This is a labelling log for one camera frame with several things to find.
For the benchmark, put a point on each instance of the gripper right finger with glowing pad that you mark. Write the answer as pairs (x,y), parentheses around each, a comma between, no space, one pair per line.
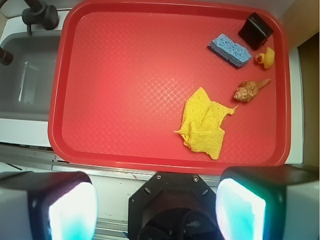
(269,203)

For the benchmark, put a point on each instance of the yellow rubber duck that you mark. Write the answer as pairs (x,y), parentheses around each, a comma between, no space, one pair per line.
(267,59)

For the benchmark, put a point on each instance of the black toy faucet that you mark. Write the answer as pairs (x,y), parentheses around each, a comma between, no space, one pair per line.
(40,13)

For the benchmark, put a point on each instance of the brown spiral seashell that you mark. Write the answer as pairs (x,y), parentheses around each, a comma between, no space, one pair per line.
(247,90)

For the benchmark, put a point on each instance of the red plastic tray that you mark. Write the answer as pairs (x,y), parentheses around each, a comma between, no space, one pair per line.
(125,69)

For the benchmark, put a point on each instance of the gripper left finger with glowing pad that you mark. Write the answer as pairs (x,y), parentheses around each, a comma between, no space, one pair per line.
(47,206)

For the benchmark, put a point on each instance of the black box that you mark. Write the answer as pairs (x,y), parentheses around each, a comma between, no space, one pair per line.
(255,31)

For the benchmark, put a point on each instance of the grey toy sink basin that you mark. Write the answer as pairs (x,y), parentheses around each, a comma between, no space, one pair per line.
(26,84)

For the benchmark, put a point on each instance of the blue sponge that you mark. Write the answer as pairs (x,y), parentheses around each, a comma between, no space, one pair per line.
(230,51)

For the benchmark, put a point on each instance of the yellow knitted cloth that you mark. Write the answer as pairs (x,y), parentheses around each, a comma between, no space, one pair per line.
(201,124)

